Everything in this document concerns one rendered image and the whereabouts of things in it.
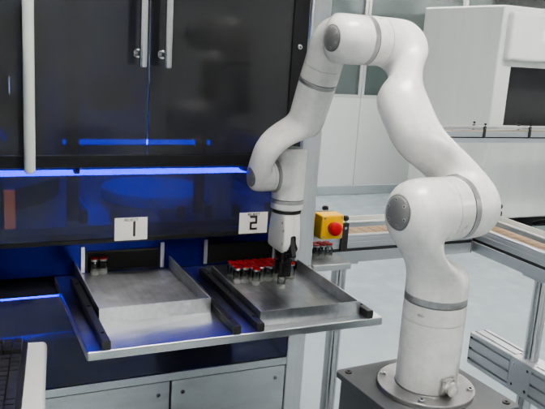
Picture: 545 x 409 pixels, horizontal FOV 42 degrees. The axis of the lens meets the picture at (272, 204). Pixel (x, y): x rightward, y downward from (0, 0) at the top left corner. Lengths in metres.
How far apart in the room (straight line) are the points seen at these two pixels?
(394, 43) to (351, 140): 6.00
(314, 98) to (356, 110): 5.80
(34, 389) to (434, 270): 0.81
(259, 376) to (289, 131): 0.79
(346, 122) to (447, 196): 6.14
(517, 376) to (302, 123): 1.24
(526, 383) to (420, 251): 1.26
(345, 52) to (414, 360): 0.61
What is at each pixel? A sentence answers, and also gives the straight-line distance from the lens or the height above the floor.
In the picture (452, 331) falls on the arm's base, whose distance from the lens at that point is 1.37.
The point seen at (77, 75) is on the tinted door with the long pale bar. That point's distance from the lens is 1.76.
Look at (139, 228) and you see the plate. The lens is 1.84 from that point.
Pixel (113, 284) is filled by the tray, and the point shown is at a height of 0.88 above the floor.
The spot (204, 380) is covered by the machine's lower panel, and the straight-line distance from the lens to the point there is 2.06.
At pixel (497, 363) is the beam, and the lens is 2.57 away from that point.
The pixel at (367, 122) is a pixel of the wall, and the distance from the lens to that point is 7.53.
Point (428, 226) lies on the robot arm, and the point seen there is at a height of 1.21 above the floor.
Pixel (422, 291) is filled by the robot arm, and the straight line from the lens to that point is 1.34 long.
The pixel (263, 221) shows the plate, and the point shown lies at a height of 1.02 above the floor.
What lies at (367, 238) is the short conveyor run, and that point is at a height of 0.92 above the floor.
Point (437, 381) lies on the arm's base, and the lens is 1.40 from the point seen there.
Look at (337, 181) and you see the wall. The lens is 7.46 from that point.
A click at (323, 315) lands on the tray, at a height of 0.89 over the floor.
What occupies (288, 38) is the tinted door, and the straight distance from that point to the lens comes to 1.92.
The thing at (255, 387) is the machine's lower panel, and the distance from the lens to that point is 2.14.
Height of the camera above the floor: 1.50
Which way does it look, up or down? 13 degrees down
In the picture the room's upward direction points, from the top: 4 degrees clockwise
